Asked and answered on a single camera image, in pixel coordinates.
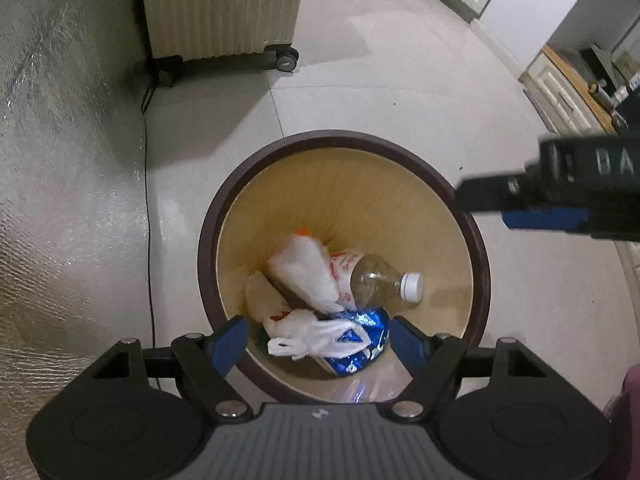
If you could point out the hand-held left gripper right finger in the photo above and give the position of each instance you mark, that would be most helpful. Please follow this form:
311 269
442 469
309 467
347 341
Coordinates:
410 345

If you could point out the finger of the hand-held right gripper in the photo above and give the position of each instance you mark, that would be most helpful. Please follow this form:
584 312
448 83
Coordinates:
530 210

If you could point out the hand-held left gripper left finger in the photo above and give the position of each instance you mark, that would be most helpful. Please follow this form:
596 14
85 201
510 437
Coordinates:
227 345

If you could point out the crushed blue soda can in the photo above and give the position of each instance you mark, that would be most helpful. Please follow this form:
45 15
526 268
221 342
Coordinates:
362 345

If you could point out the brown paper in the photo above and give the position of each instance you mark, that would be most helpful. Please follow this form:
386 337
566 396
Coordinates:
260 300

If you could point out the clear plastic water bottle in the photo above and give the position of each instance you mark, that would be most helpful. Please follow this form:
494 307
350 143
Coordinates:
375 280

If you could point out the yellow bucket with brown rim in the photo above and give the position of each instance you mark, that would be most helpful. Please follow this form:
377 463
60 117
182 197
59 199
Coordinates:
345 185

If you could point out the low white wood-topped cabinet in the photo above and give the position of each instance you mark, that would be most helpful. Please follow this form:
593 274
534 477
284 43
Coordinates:
570 95

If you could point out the person's pink clothing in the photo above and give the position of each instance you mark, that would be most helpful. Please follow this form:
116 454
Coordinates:
627 420

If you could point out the beige ribbed suitcase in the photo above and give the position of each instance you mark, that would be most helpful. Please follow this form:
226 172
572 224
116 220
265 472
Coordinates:
220 5

